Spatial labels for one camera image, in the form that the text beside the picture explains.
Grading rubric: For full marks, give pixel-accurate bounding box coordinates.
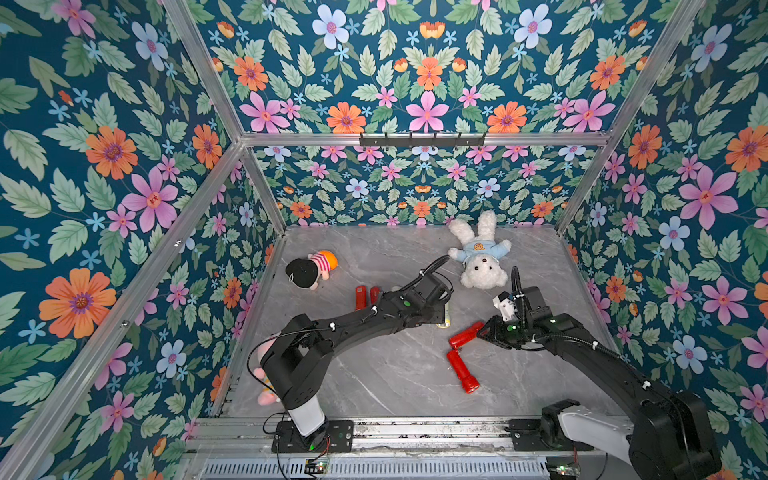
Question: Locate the red flashlight white rim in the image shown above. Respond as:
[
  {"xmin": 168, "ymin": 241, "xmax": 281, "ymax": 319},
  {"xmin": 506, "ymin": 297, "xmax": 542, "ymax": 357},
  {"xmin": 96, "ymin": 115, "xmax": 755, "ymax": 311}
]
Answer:
[{"xmin": 355, "ymin": 285, "xmax": 368, "ymax": 310}]

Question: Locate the pale green flashlight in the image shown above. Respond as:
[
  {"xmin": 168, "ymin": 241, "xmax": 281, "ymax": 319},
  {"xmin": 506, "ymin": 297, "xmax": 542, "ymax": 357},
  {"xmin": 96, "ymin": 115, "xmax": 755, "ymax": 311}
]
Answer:
[{"xmin": 436, "ymin": 303, "xmax": 451, "ymax": 329}]

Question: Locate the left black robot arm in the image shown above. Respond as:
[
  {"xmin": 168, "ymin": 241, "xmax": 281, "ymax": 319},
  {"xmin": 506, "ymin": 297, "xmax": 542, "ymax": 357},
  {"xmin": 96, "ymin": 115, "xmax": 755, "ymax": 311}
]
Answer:
[{"xmin": 259, "ymin": 274, "xmax": 453, "ymax": 441}]

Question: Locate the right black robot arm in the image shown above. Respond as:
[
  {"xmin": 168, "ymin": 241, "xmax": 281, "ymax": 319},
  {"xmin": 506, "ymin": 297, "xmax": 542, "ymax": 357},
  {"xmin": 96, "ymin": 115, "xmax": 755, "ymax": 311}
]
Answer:
[{"xmin": 477, "ymin": 314, "xmax": 722, "ymax": 479}]

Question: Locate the white bunny plush blue shirt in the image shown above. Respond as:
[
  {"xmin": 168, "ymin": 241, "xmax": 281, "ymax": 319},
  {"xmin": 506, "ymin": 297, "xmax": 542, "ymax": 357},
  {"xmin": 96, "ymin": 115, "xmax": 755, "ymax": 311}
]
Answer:
[{"xmin": 448, "ymin": 211, "xmax": 511, "ymax": 290}]

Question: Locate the black-haired striped plush doll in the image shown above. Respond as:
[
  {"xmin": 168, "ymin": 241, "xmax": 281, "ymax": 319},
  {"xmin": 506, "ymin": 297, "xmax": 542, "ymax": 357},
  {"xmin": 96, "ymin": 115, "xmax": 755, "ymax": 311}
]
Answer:
[{"xmin": 285, "ymin": 250, "xmax": 338, "ymax": 290}]

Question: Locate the white vent grille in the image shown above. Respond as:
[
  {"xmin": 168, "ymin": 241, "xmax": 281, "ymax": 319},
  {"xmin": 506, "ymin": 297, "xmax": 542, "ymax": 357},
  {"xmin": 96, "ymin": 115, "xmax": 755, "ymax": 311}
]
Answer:
[{"xmin": 202, "ymin": 457, "xmax": 550, "ymax": 479}]

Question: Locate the pink pig plush striped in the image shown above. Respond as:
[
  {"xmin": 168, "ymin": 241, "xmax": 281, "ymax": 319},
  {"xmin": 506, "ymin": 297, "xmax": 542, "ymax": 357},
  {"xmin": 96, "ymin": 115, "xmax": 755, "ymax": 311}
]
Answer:
[{"xmin": 248, "ymin": 338, "xmax": 281, "ymax": 406}]

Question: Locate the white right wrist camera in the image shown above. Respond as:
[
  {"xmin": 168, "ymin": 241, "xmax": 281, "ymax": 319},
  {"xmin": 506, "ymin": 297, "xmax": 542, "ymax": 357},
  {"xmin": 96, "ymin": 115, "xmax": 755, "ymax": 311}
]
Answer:
[{"xmin": 493, "ymin": 292, "xmax": 519, "ymax": 323}]

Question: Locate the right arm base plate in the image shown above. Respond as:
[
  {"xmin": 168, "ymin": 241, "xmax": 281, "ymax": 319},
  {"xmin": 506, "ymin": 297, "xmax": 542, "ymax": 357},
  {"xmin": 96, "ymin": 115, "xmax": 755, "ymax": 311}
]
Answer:
[{"xmin": 505, "ymin": 418, "xmax": 594, "ymax": 452}]

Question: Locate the black hook rail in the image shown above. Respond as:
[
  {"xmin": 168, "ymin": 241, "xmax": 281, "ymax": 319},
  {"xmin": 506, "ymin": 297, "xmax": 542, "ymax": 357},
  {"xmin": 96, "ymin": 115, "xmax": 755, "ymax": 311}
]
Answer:
[{"xmin": 358, "ymin": 133, "xmax": 486, "ymax": 149}]

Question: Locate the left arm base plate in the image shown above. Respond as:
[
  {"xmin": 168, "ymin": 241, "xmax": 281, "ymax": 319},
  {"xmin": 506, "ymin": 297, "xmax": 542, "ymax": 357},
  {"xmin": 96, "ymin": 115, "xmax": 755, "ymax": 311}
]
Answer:
[{"xmin": 271, "ymin": 420, "xmax": 355, "ymax": 454}]

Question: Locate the aluminium frame corner post left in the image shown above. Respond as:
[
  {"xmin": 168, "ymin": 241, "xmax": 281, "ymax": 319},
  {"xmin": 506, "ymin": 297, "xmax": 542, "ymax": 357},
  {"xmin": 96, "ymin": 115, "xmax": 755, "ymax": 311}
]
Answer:
[{"xmin": 164, "ymin": 1, "xmax": 286, "ymax": 237}]

